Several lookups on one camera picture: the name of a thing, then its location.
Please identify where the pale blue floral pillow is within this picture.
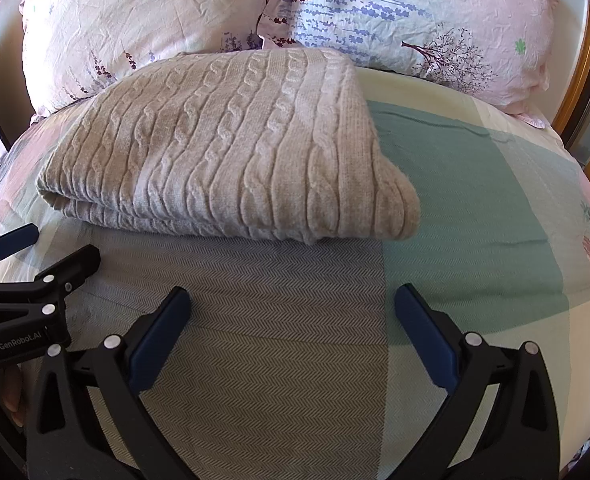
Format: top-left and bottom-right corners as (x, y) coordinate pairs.
(256, 0), (568, 127)

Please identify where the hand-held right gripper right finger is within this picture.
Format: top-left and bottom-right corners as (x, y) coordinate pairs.
(393, 283), (562, 480)

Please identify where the person's left hand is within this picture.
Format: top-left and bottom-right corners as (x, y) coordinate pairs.
(1, 364), (27, 425)

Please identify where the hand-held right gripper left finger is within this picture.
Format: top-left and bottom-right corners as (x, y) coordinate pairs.
(25, 286), (193, 480)

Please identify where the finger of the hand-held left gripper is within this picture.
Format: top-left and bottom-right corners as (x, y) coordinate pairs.
(0, 224), (40, 282)
(0, 245), (102, 332)

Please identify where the beige cable-knit sweater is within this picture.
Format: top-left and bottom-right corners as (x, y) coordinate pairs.
(36, 47), (422, 247)

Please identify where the wooden headboard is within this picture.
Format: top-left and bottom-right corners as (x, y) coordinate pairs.
(551, 4), (590, 134)

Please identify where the pink floral pillow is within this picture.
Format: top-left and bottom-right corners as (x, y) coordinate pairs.
(19, 0), (277, 117)

